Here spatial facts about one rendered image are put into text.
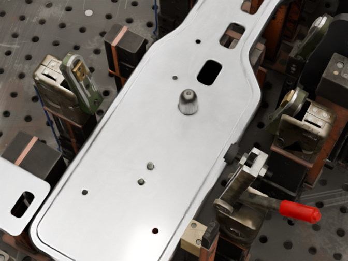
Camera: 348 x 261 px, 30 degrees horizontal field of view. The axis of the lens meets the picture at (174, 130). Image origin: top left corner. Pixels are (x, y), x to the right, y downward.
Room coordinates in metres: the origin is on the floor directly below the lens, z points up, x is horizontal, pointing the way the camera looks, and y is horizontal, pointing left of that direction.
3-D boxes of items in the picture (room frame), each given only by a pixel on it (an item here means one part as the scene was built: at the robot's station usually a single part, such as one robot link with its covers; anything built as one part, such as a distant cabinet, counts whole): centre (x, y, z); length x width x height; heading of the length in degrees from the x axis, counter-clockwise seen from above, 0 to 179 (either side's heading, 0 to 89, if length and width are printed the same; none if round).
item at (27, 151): (0.43, 0.24, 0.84); 0.11 x 0.10 x 0.28; 60
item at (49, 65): (0.55, 0.19, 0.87); 0.12 x 0.09 x 0.35; 60
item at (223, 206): (0.30, -0.07, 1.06); 0.03 x 0.01 x 0.03; 60
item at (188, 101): (0.50, -0.02, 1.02); 0.03 x 0.03 x 0.07
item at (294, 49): (0.62, -0.23, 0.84); 0.04 x 0.03 x 0.29; 150
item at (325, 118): (0.45, -0.22, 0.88); 0.11 x 0.09 x 0.37; 60
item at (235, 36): (0.64, -0.11, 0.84); 0.12 x 0.05 x 0.29; 60
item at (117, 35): (0.65, 0.09, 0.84); 0.11 x 0.08 x 0.29; 60
